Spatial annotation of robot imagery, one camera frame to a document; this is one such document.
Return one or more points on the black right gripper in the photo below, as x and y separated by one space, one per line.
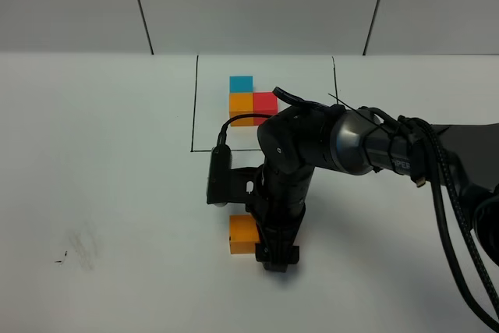
276 201

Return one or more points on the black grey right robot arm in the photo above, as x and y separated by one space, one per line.
308 135

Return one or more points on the red template block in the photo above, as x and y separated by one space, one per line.
264 103

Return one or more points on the orange template block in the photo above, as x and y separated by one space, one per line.
241 104

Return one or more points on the blue template block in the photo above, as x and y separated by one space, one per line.
240 84

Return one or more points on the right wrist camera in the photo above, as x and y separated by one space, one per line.
219 184

